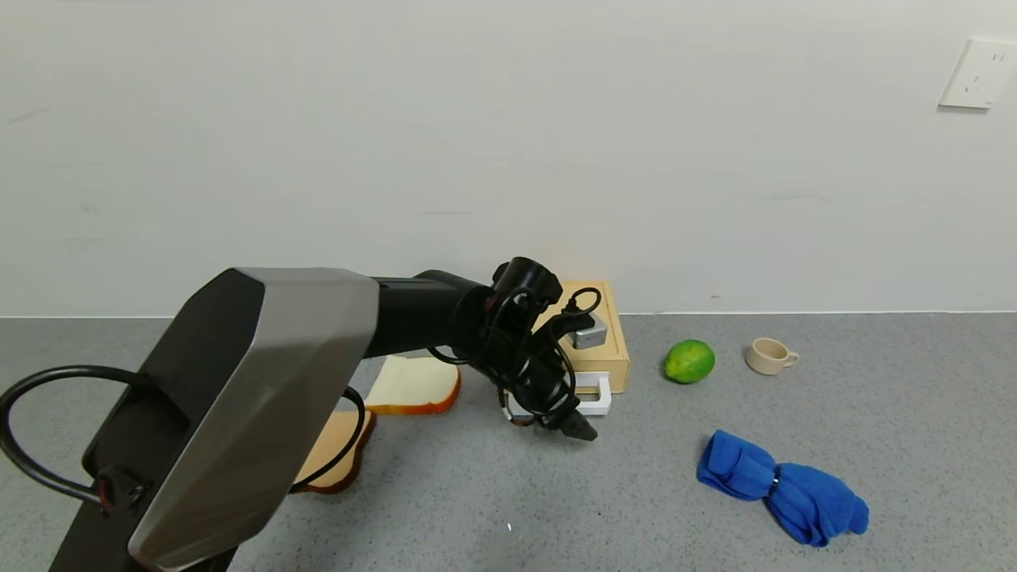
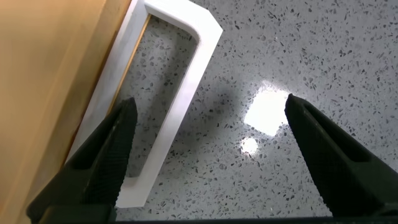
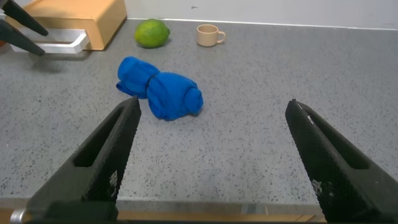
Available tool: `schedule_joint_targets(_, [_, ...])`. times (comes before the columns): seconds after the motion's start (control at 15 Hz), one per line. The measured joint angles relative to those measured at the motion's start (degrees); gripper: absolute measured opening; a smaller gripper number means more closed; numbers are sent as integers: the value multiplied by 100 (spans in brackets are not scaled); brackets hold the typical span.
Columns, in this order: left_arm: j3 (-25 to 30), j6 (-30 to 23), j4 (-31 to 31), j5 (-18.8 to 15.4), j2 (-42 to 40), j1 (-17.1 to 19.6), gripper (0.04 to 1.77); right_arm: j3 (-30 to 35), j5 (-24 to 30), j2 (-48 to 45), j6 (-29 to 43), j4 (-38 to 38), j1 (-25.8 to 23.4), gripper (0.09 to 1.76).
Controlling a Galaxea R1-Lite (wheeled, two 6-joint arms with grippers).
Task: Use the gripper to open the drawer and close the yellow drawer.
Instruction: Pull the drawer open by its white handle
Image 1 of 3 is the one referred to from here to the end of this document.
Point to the white wall outlet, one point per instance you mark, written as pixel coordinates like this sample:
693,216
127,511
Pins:
979,73

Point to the tan bread slice brown crust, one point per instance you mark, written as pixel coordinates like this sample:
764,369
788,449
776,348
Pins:
338,457

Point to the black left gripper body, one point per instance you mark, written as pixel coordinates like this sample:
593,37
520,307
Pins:
548,413

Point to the yellow drawer case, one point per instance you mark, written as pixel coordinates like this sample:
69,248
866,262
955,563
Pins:
610,349

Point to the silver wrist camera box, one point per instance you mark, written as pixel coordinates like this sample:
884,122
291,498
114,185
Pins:
589,332

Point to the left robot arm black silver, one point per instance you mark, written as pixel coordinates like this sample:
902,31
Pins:
254,397

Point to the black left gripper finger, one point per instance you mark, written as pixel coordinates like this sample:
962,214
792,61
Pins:
581,430
548,421

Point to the white bread slice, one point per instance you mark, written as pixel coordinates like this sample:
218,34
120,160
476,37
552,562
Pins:
417,389

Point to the blue cloth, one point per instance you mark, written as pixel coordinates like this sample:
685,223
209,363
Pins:
812,500

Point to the beige cup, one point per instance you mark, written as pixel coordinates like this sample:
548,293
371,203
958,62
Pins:
766,356

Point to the green lime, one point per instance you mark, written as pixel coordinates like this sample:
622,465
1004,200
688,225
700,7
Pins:
689,361

